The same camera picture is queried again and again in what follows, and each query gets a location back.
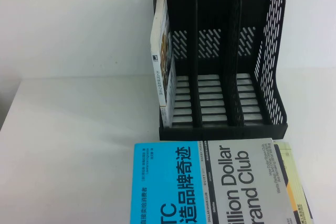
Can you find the blue and grey book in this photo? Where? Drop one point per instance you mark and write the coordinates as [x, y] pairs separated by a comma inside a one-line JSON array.
[[183, 182]]

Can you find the white paperback book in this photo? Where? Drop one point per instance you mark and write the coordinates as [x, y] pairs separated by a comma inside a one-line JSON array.
[[157, 77]]

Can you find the black plastic book stand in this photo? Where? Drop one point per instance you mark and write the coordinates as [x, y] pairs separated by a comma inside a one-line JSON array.
[[262, 129]]

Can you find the pale yellow book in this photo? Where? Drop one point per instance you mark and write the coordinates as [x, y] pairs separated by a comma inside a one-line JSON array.
[[283, 161]]

